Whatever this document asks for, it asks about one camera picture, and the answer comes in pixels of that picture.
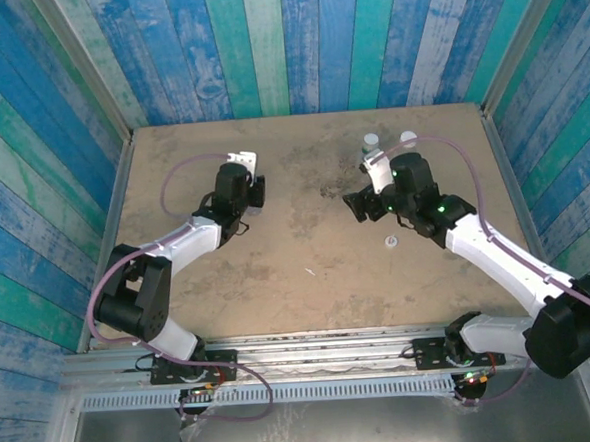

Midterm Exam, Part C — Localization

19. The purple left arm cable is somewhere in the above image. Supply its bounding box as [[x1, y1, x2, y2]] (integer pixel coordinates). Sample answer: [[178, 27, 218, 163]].
[[79, 150, 276, 433]]

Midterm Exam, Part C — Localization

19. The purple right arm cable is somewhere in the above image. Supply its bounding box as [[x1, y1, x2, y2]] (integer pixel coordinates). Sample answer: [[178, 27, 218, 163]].
[[377, 125, 590, 411]]

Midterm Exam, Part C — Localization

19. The aluminium corner post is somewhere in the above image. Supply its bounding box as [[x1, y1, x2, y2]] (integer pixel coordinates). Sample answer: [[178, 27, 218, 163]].
[[475, 0, 583, 115], [30, 0, 136, 147]]

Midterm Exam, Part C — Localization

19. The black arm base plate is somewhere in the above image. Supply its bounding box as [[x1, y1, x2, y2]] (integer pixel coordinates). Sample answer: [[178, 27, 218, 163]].
[[149, 348, 241, 386], [410, 332, 508, 373]]

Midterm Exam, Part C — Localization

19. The slotted grey cable tray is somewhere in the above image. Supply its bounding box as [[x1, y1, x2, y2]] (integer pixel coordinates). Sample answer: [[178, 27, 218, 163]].
[[79, 370, 460, 421]]

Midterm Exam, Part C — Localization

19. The steel sheet panel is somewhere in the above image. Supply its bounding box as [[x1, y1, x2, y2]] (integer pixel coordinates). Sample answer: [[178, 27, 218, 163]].
[[65, 382, 590, 442]]

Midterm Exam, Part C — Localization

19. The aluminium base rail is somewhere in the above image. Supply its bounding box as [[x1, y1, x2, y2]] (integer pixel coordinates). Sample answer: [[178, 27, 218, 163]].
[[59, 319, 535, 396]]

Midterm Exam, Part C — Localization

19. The aluminium table edge strip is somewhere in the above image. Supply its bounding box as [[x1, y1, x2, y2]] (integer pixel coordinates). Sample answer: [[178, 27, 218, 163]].
[[64, 135, 149, 354], [480, 103, 552, 270]]

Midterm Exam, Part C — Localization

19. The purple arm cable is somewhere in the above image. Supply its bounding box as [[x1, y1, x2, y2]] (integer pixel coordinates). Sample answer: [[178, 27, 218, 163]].
[[377, 125, 590, 411], [79, 150, 276, 433]]

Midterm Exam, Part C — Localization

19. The small controller circuit board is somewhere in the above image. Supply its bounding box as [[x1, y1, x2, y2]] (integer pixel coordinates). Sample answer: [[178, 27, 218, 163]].
[[182, 383, 222, 404], [456, 367, 494, 387]]

